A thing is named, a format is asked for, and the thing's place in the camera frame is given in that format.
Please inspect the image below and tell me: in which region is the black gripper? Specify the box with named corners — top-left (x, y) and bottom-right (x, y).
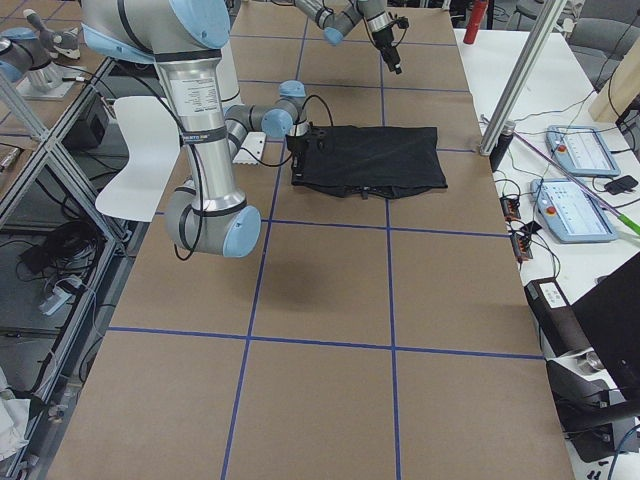
top-left (372, 14), bottom-right (409, 75)
top-left (286, 123), bottom-right (328, 173)

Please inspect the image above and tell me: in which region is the black graphic t-shirt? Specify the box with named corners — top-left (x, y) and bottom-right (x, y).
top-left (291, 125), bottom-right (448, 199)

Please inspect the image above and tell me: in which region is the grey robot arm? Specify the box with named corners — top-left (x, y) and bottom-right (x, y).
top-left (272, 0), bottom-right (409, 75)
top-left (81, 1), bottom-right (307, 258)

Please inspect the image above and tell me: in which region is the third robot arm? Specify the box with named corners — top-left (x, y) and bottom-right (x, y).
top-left (1, 9), bottom-right (80, 100)

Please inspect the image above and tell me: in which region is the red bottle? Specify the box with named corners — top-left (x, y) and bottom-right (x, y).
top-left (463, 0), bottom-right (489, 45)

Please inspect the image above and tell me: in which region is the black bottle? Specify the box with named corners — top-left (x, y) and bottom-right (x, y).
top-left (489, 120), bottom-right (516, 173)

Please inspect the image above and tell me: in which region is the white chair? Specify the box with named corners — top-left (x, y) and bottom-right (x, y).
top-left (95, 96), bottom-right (180, 222)

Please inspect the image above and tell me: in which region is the far teach pendant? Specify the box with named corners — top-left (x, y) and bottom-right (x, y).
top-left (546, 125), bottom-right (620, 177)

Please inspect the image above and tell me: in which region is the teach pendant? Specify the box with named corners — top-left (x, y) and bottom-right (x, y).
top-left (546, 125), bottom-right (620, 177)
top-left (530, 179), bottom-right (618, 244)

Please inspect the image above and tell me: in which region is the near teach pendant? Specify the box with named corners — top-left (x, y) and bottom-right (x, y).
top-left (530, 179), bottom-right (618, 244)

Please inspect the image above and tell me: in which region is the black power adapter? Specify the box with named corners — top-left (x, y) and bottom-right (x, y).
top-left (604, 175), bottom-right (639, 195)

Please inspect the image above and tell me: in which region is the metal reacher grabber tool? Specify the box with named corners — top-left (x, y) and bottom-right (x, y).
top-left (512, 130), bottom-right (640, 236)

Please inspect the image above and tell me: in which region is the black monitor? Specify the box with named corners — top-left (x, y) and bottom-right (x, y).
top-left (572, 255), bottom-right (639, 393)

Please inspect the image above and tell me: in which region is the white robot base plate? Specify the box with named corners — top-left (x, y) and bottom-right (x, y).
top-left (233, 132), bottom-right (266, 165)

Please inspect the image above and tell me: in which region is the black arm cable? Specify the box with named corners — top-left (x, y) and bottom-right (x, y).
top-left (362, 13), bottom-right (409, 51)
top-left (169, 94), bottom-right (336, 264)

